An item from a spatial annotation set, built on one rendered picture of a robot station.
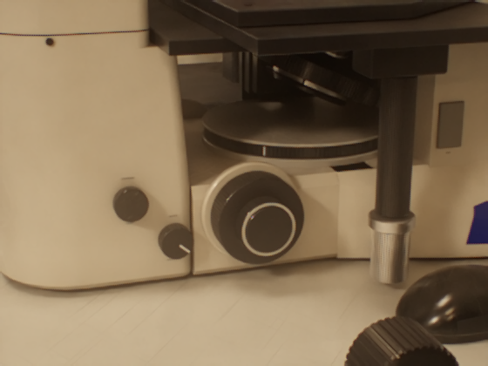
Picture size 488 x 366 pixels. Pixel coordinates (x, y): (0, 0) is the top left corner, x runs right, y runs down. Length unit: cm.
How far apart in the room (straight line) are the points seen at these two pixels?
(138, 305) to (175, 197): 8
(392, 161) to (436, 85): 10
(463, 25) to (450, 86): 13
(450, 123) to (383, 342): 39
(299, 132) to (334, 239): 9
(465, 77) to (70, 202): 31
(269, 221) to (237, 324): 7
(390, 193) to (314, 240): 9
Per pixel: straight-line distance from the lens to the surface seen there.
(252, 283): 69
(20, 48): 63
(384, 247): 66
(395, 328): 37
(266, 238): 65
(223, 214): 65
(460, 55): 73
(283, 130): 75
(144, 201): 65
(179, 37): 61
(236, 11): 58
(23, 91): 64
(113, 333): 63
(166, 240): 66
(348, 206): 71
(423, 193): 73
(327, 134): 74
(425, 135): 74
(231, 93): 123
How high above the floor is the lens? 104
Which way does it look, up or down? 18 degrees down
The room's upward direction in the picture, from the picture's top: straight up
